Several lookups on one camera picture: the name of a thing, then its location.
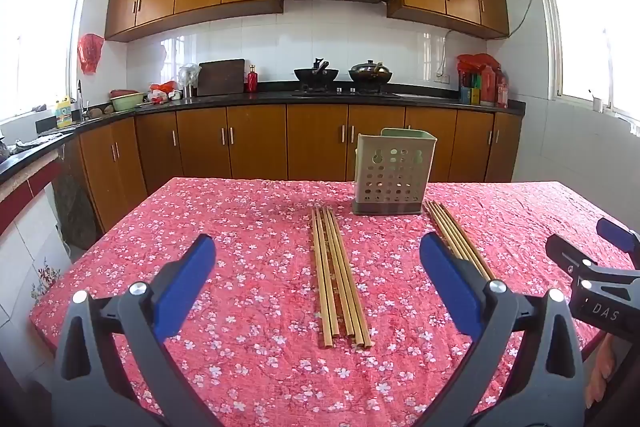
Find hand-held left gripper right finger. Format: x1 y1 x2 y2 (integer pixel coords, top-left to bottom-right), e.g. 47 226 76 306
419 233 588 427

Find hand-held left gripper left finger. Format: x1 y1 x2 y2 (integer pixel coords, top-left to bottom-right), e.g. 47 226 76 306
52 234 223 427

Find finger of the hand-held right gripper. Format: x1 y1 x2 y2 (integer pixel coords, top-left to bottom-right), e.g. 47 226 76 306
596 217 640 270
545 234 601 281

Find green perforated utensil holder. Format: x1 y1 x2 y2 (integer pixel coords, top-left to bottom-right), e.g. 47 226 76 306
351 128 437 217

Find person's right hand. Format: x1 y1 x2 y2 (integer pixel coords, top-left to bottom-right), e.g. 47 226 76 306
584 337 624 410

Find red floral tablecloth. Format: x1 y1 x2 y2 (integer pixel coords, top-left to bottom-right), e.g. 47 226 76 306
29 177 640 427

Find brown base cabinets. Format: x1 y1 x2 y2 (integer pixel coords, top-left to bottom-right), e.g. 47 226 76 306
65 104 523 233

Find red sauce bottle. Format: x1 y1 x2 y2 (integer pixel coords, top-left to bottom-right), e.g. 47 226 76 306
495 67 509 109
480 64 497 106

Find colourful seasoning box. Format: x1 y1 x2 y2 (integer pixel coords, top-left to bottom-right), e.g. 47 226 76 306
459 72 482 105

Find green basin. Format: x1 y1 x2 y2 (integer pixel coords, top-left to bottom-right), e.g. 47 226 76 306
109 91 147 112

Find red and white plastic bag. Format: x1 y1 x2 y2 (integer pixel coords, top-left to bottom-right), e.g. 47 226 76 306
147 81 183 104

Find plastic-covered steel canister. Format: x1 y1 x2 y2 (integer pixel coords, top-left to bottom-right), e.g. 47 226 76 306
178 63 202 98

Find black kitchen countertop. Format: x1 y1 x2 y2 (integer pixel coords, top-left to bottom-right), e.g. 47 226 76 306
0 82 527 188

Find yellow detergent bottle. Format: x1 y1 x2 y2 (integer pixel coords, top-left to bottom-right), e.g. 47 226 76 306
55 96 72 129

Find grey cloth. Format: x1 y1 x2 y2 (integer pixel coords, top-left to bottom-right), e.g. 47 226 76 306
12 134 63 152

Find dark wooden cutting board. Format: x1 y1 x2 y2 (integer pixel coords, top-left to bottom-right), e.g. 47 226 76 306
197 59 246 96

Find steel faucet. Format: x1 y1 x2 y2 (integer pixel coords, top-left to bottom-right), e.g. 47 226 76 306
75 79 88 122

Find gas stove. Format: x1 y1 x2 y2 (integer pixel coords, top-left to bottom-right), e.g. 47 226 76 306
291 86 402 98

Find black wok with lid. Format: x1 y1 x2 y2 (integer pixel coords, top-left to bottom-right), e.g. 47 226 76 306
348 60 394 85

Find hanging red plastic bag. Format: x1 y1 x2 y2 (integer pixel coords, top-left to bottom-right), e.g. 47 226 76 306
77 33 105 75

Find window with white frame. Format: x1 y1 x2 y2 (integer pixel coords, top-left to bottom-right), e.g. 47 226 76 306
0 0 93 122
534 0 640 122

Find white cable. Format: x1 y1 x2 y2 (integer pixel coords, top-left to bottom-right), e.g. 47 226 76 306
437 0 543 78

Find black wok with handle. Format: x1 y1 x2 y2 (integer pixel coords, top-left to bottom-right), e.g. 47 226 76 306
293 57 340 84

